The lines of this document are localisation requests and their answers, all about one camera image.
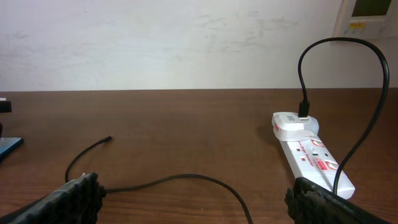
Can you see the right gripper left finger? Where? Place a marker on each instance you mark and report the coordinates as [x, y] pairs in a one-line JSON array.
[[76, 202]]

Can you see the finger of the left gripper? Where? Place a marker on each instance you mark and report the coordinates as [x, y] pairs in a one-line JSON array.
[[5, 106]]

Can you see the white power strip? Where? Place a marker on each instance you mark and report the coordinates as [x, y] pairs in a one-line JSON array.
[[312, 160]]

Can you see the wall thermostat panel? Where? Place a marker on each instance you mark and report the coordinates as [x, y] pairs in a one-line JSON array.
[[367, 19]]

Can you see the blue Samsung Galaxy smartphone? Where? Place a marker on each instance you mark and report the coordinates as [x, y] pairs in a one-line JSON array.
[[8, 145]]

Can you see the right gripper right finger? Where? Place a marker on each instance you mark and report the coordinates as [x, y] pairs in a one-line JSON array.
[[309, 203]]

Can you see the white USB charger adapter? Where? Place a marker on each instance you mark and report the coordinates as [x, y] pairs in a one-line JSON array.
[[288, 126]]

